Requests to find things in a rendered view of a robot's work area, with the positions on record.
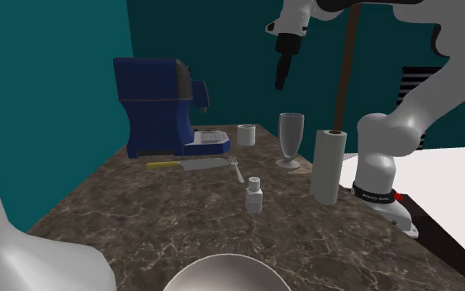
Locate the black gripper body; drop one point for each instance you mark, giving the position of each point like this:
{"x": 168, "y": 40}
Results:
{"x": 289, "y": 43}

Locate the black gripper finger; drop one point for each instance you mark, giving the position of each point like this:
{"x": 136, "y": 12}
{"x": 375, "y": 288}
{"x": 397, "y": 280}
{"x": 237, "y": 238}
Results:
{"x": 283, "y": 74}

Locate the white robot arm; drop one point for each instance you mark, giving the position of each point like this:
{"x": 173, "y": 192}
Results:
{"x": 377, "y": 161}

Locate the clear tall glass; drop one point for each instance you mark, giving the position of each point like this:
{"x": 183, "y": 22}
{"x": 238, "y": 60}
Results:
{"x": 290, "y": 133}

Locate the brown wooden pole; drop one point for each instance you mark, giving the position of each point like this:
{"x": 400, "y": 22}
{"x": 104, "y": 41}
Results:
{"x": 347, "y": 68}

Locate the white cup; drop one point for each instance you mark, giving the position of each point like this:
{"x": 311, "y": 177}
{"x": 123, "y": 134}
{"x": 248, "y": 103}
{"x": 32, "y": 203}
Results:
{"x": 246, "y": 135}

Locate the white paper towel roll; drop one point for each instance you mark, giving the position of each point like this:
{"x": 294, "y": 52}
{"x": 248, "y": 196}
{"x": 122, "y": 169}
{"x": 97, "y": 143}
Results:
{"x": 328, "y": 169}

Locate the silver fork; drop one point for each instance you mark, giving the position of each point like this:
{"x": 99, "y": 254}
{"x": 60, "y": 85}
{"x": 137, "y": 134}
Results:
{"x": 238, "y": 172}

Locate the white shaker bottle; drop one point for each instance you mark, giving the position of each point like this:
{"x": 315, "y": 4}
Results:
{"x": 254, "y": 199}

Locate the blue coffee machine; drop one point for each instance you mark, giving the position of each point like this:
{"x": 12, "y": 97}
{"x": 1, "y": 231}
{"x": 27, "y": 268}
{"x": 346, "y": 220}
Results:
{"x": 155, "y": 104}

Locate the white table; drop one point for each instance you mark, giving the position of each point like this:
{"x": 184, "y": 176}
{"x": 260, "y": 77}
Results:
{"x": 437, "y": 177}

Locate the white bowl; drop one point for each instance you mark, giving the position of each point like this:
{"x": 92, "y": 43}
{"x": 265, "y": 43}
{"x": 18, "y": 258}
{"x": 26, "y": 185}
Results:
{"x": 226, "y": 276}

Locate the large white curved vase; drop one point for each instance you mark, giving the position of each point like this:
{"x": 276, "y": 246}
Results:
{"x": 22, "y": 262}

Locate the black slatted wall vent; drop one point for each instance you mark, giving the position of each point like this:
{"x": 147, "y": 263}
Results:
{"x": 417, "y": 82}

